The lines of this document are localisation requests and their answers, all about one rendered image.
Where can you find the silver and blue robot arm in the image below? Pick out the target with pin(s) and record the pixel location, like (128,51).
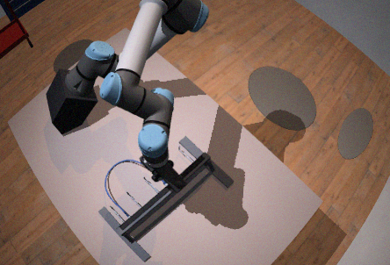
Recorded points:
(121,87)

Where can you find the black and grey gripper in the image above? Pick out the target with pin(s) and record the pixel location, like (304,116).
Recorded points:
(154,174)

